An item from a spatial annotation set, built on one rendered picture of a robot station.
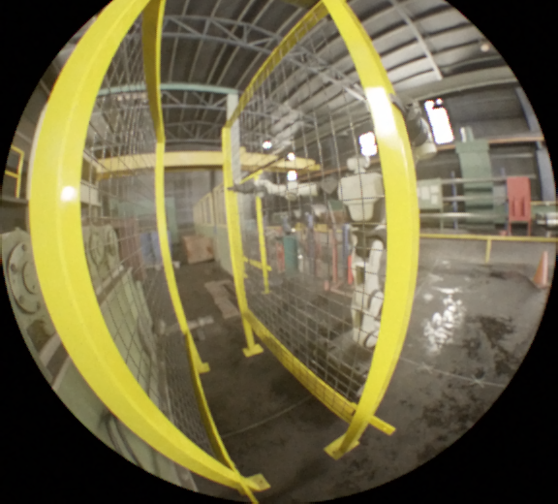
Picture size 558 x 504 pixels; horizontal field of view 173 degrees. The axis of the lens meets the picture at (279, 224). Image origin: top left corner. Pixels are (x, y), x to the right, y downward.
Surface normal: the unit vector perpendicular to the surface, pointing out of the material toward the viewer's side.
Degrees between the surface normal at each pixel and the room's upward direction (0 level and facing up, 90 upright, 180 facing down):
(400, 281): 90
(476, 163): 90
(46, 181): 90
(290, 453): 0
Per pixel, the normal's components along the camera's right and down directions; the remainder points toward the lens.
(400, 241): -0.86, 0.11
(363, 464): -0.09, -0.99
